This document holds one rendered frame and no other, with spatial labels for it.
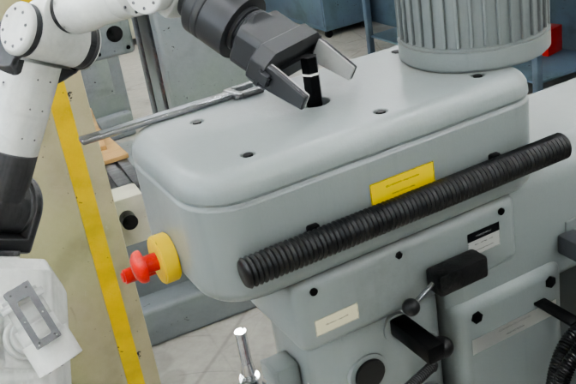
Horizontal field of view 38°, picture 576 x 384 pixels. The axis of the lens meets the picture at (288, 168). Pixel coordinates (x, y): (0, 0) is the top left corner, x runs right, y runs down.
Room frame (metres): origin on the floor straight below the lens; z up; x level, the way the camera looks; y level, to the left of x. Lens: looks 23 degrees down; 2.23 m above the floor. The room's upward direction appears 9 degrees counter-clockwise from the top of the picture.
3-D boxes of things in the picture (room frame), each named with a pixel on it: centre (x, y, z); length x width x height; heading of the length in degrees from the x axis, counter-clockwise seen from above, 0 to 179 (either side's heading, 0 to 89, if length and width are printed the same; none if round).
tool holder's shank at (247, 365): (1.42, 0.15, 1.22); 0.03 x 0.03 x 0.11
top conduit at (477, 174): (0.86, -0.14, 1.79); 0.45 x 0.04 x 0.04; 115
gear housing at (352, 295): (0.99, -0.09, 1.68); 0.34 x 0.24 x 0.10; 115
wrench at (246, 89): (1.01, 0.13, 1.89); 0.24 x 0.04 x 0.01; 115
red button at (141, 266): (0.87, 0.18, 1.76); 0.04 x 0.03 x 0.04; 25
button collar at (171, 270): (0.88, 0.16, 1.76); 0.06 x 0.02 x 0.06; 25
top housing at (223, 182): (0.98, -0.06, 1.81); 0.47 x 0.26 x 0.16; 115
